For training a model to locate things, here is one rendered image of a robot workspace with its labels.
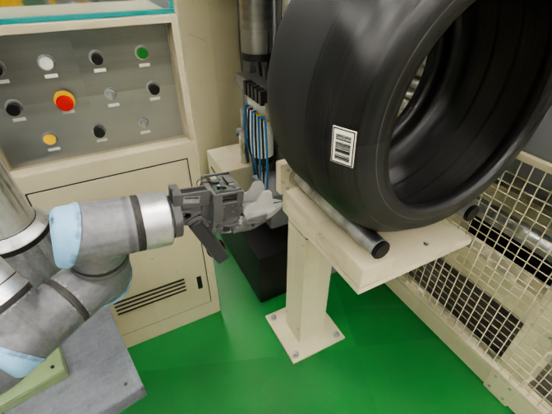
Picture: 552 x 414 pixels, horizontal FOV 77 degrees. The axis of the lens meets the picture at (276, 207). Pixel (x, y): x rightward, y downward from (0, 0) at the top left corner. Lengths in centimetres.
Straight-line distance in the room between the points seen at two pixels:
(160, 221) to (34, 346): 24
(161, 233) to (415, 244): 64
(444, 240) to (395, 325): 87
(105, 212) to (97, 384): 53
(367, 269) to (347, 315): 102
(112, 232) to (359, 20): 45
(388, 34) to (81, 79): 86
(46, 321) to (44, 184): 66
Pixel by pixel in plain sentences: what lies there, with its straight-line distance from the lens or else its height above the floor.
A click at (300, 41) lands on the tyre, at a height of 129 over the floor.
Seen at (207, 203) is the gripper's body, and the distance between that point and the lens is 59.
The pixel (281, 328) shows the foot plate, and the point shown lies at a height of 1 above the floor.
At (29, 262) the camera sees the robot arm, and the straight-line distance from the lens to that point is 93.
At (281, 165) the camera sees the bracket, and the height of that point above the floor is 95.
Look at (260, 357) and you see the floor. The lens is 164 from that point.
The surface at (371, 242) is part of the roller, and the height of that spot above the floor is 92.
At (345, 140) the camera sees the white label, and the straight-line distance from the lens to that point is 54.
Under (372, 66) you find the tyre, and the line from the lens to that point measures 53.
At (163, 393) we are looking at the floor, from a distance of 162.
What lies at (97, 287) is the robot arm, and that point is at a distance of 64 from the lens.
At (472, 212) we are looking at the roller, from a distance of 95.
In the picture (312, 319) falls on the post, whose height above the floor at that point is 14.
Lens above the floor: 141
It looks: 36 degrees down
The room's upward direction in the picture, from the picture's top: straight up
